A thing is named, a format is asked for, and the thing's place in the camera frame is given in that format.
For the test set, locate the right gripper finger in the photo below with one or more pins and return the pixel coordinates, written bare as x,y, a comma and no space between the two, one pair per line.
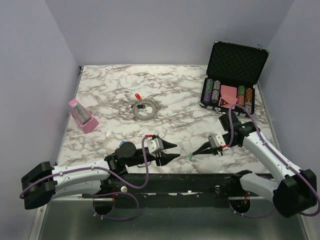
205,145
207,151

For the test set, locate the metal key ring disc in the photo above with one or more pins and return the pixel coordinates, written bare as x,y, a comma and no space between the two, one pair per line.
147,114

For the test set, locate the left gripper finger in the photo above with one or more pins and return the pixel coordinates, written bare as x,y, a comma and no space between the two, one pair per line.
163,159
166,144

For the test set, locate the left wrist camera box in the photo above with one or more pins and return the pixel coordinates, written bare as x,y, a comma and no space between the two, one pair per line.
155,145

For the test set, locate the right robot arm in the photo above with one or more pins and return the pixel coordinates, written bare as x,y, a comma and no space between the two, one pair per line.
292,190

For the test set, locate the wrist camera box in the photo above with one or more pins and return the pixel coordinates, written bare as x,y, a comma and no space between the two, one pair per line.
155,145
216,140

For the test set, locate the pink playing card deck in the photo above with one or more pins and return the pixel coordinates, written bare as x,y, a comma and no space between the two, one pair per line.
228,96

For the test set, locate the black poker chip case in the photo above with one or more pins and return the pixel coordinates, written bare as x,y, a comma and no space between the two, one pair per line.
232,65

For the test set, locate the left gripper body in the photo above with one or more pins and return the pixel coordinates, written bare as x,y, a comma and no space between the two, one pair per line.
141,159

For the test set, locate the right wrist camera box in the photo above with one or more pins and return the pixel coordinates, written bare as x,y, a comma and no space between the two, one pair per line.
216,140

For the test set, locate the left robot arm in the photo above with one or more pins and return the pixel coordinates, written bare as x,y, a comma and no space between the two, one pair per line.
46,182

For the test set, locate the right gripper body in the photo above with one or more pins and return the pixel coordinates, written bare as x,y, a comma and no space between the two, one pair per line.
228,135

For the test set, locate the black key fob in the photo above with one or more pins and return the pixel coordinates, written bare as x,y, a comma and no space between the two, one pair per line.
140,106

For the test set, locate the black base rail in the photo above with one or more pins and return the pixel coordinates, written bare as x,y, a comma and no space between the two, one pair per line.
162,191

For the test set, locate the red key tag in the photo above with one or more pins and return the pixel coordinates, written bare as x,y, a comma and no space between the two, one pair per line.
138,96

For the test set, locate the pink metronome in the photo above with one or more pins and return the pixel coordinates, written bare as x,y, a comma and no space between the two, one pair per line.
83,118

